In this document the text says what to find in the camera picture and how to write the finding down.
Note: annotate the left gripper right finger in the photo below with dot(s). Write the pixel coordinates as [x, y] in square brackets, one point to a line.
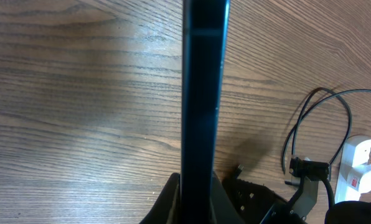
[222, 208]

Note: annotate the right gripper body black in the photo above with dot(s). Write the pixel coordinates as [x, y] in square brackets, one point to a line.
[258, 204]

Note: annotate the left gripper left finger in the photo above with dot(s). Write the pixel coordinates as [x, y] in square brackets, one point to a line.
[166, 208]

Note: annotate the Samsung Galaxy smartphone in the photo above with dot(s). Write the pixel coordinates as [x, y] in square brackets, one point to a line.
[205, 24]

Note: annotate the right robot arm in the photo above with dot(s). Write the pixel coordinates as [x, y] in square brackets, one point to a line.
[348, 212]

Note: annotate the white charger plug adapter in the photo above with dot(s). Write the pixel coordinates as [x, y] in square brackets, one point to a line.
[364, 179]

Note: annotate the white power strip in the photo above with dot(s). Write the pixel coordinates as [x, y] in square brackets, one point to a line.
[355, 152]

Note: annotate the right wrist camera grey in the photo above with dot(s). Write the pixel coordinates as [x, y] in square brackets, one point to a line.
[306, 176]

